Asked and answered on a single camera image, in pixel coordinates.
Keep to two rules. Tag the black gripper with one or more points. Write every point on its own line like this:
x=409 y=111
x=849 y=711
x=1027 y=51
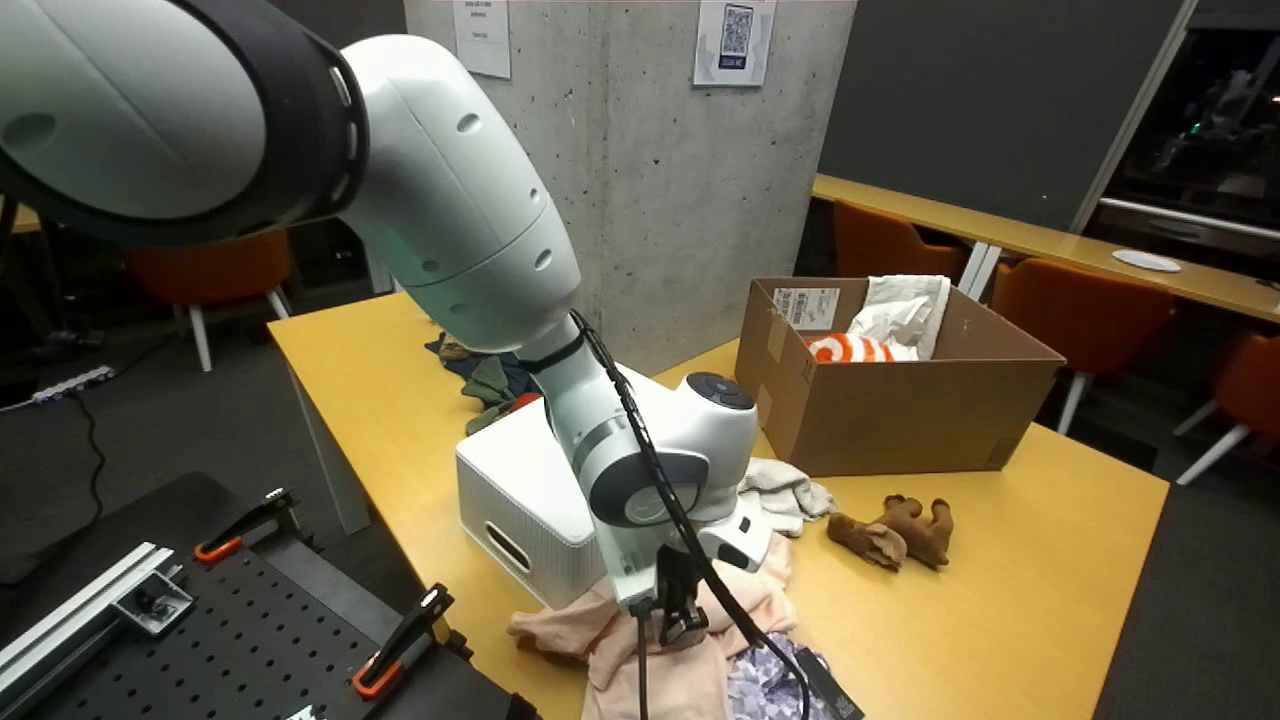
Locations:
x=680 y=576

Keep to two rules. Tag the light pink shirt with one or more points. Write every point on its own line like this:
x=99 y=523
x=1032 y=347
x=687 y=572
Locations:
x=604 y=652

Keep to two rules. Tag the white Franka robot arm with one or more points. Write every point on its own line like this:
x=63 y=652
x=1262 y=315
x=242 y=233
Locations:
x=452 y=226

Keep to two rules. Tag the white plastic container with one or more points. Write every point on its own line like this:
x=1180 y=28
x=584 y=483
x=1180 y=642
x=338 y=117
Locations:
x=526 y=495

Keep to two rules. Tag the purple patterned cloth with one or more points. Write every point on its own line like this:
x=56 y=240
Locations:
x=765 y=686

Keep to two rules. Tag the black flat object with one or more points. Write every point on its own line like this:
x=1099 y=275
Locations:
x=829 y=686

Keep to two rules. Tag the grey white cloth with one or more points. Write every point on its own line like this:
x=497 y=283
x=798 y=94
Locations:
x=785 y=495

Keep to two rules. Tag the brown stuffed toy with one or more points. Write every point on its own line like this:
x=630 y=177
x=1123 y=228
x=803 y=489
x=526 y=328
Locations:
x=894 y=533

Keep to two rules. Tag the red plush ball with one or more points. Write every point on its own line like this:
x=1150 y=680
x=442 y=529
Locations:
x=526 y=397

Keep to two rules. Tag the black orange clamp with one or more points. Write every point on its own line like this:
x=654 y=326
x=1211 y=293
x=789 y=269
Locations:
x=242 y=525
x=402 y=642

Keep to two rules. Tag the cardboard box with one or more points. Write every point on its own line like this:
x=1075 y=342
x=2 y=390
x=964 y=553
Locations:
x=894 y=413

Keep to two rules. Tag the green felt cloth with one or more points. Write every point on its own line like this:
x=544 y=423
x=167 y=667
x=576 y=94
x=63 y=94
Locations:
x=487 y=379

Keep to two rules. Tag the orange white striped item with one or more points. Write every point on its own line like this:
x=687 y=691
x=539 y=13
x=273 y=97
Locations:
x=852 y=349

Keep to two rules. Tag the white plastic bag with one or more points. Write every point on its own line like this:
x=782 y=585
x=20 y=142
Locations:
x=905 y=315

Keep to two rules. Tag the orange chair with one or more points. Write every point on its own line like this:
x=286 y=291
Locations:
x=215 y=275
x=885 y=246
x=1085 y=326
x=1246 y=393

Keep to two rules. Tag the black perforated breadboard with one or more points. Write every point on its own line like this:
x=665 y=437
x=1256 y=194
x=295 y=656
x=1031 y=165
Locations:
x=252 y=642

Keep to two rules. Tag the long wooden desk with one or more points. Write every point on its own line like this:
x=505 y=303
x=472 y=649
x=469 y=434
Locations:
x=1054 y=246

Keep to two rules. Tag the white QR code poster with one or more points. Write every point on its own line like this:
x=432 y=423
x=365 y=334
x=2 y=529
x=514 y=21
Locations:
x=732 y=41

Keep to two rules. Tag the white plate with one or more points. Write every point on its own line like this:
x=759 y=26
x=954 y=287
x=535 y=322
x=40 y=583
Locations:
x=1144 y=260

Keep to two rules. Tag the plain white paper notice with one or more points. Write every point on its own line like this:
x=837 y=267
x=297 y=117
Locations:
x=482 y=32

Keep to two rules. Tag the white power strip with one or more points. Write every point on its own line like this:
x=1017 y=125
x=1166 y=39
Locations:
x=63 y=386

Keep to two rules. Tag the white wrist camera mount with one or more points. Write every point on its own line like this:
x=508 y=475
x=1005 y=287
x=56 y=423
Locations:
x=737 y=537

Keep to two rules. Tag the aluminium extrusion rail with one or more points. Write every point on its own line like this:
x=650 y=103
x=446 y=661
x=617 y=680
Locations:
x=83 y=614

